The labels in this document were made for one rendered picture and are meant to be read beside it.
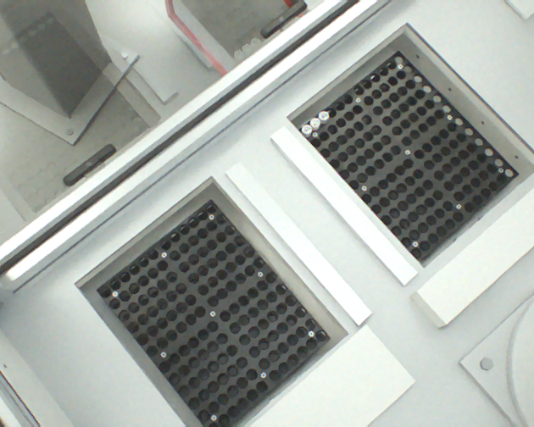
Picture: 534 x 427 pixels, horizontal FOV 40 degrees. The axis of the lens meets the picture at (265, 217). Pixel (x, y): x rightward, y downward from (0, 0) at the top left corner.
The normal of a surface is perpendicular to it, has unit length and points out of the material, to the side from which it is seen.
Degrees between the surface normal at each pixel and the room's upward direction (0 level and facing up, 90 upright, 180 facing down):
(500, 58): 0
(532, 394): 90
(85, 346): 0
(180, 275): 0
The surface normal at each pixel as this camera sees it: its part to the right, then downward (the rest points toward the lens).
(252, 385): 0.01, -0.25
